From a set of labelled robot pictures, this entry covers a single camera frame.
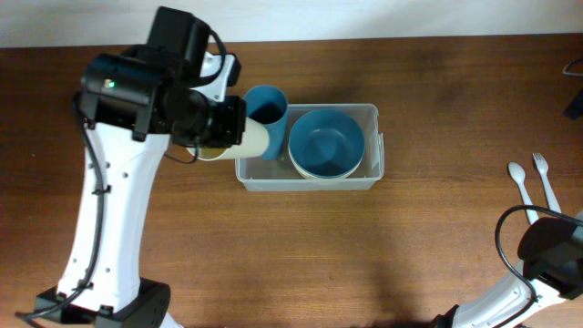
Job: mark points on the clear plastic container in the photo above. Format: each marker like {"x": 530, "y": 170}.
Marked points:
{"x": 280, "y": 175}

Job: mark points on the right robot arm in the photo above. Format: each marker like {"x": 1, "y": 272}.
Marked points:
{"x": 549, "y": 268}

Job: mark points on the white plastic spoon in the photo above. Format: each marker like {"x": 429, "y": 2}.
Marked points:
{"x": 518, "y": 175}

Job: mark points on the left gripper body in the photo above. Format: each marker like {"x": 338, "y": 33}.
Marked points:
{"x": 209, "y": 126}

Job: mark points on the blue cup back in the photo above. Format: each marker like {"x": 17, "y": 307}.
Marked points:
{"x": 276, "y": 140}

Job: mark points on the white plastic fork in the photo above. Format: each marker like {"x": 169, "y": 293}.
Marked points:
{"x": 542, "y": 168}

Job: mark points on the cream bowl front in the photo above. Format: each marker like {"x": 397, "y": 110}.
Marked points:
{"x": 308, "y": 175}

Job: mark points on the blue cup front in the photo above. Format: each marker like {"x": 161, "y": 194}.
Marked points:
{"x": 267, "y": 105}

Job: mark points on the cream cup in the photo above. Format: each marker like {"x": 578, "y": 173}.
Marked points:
{"x": 254, "y": 141}

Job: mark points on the blue cup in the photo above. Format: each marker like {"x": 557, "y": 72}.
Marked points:
{"x": 276, "y": 140}
{"x": 267, "y": 105}

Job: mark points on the blue bowl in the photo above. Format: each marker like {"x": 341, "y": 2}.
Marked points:
{"x": 326, "y": 142}

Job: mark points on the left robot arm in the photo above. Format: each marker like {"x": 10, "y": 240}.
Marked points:
{"x": 130, "y": 108}

